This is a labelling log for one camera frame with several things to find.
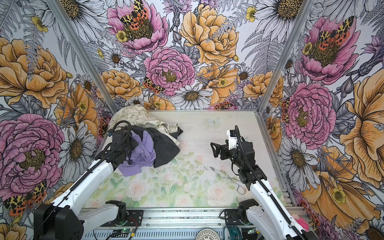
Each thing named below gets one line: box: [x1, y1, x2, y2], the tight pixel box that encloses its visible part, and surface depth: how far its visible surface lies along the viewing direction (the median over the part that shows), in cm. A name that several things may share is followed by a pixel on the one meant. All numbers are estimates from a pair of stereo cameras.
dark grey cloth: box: [125, 125, 184, 168], surface depth 95 cm
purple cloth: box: [118, 130, 156, 177], surface depth 90 cm
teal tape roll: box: [223, 225, 243, 240], surface depth 66 cm
